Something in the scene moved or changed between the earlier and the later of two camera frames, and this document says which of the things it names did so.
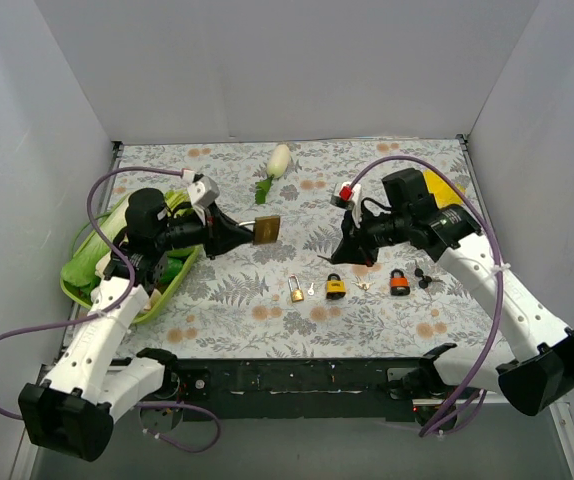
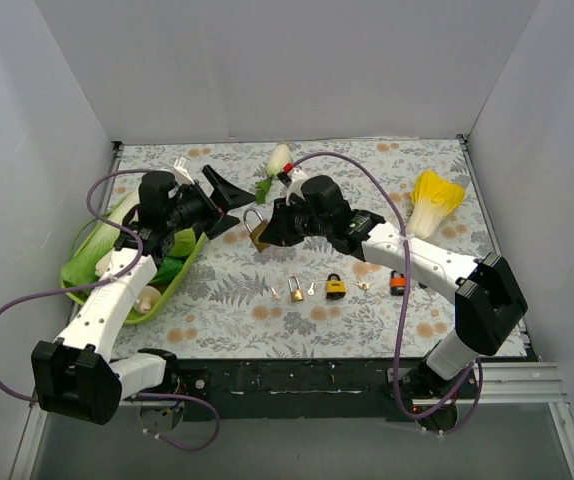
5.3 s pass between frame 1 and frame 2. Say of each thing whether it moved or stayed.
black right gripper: moved
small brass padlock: stayed
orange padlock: stayed
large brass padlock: moved
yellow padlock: stayed
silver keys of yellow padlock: stayed
